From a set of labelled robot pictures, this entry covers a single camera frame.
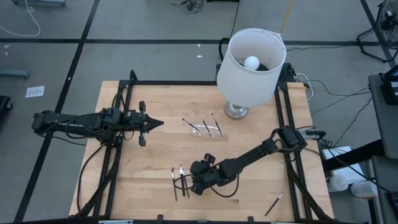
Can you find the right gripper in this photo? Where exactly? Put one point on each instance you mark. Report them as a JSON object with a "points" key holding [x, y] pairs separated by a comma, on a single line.
{"points": [[211, 175]]}

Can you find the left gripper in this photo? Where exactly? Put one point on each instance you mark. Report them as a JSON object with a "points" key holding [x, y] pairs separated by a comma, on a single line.
{"points": [[142, 123]]}

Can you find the thick black makeup brush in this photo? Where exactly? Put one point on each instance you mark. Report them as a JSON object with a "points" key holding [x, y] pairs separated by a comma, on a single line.
{"points": [[182, 183]]}

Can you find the black pen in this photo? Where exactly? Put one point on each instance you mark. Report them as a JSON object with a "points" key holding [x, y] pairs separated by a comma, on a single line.
{"points": [[174, 186]]}

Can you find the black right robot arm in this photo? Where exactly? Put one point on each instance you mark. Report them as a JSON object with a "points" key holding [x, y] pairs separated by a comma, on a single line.
{"points": [[255, 154]]}

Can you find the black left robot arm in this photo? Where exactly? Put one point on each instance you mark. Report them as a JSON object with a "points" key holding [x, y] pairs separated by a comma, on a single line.
{"points": [[62, 119]]}

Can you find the clear acrylic organizer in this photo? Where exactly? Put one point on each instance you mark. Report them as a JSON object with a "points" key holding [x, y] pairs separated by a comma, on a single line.
{"points": [[205, 133]]}

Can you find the white shade silver table lamp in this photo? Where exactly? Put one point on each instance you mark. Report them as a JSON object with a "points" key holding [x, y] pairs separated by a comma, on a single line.
{"points": [[248, 84]]}

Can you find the white paper sheet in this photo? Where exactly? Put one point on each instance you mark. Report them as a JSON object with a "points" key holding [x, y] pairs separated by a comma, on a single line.
{"points": [[35, 92]]}

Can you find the white paper towel roll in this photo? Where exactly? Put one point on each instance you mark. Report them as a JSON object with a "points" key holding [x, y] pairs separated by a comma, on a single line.
{"points": [[337, 183], [363, 189]]}

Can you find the white box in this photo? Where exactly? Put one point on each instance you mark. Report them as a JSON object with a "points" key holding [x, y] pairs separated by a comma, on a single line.
{"points": [[335, 153]]}

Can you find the grey cart foot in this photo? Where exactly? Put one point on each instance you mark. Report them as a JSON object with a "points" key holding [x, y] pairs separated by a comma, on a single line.
{"points": [[14, 74]]}

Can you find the black floor object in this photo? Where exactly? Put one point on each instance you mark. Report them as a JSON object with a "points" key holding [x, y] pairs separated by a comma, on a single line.
{"points": [[4, 104]]}

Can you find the black beam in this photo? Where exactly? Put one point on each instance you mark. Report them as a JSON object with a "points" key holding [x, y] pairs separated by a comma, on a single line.
{"points": [[357, 155]]}

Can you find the grey cart base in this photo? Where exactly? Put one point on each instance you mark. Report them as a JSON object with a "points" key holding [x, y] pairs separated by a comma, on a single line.
{"points": [[40, 2]]}

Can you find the grey side table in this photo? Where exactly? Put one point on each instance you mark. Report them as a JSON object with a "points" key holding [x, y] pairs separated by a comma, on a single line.
{"points": [[385, 124]]}

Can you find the black desk device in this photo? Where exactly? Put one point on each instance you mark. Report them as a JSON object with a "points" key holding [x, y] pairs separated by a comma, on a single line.
{"points": [[388, 84]]}

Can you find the black floor fan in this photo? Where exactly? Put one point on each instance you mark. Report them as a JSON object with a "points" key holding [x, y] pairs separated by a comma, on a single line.
{"points": [[388, 18]]}

